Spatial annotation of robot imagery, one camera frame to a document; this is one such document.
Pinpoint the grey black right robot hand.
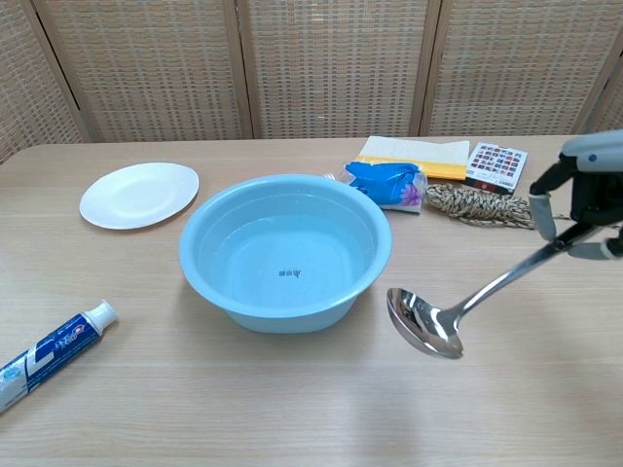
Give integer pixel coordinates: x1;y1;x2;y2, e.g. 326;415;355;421
529;127;623;262

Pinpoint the metal ladle with black handle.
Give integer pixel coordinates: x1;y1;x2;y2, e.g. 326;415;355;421
385;223;603;361

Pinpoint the light blue plastic basin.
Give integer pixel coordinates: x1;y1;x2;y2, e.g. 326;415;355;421
177;173;393;335

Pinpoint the box with colourful squares print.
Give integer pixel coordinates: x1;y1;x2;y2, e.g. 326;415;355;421
462;141;531;197

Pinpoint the yellow white paper pad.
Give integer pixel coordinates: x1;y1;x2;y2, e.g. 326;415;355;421
355;135;472;182

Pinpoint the blue floral tissue pack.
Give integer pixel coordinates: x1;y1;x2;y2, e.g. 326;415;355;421
344;161;428;216

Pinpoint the woven rattan folding screen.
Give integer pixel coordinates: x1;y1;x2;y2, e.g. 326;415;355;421
0;0;623;165

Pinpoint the white round plate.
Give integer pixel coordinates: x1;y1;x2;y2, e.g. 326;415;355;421
79;162;201;231

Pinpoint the blue white toothpaste tube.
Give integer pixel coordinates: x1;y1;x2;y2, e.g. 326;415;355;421
0;299;120;414

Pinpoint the coiled braided rope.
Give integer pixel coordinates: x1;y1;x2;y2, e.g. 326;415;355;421
425;182;571;231

